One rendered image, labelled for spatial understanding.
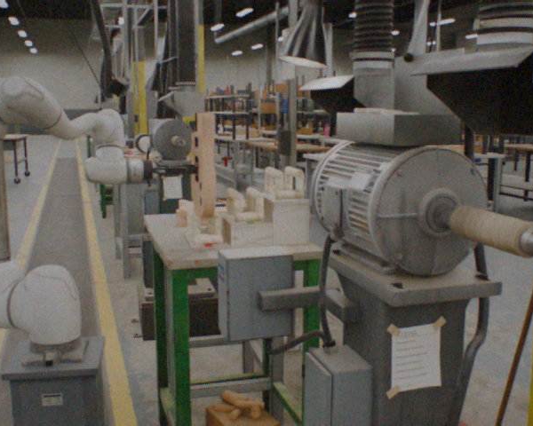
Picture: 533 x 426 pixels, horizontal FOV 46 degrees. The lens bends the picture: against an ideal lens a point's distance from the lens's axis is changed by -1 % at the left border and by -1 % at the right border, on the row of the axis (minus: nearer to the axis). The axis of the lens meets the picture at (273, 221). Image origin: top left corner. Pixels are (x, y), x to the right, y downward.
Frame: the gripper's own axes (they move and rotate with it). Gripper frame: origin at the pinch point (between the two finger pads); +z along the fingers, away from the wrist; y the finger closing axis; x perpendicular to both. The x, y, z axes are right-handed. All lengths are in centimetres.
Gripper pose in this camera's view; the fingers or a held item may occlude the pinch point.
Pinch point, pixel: (195, 169)
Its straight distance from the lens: 247.5
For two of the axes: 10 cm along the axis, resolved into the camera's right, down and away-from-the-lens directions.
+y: 2.4, 1.7, -9.6
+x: 0.1, -9.9, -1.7
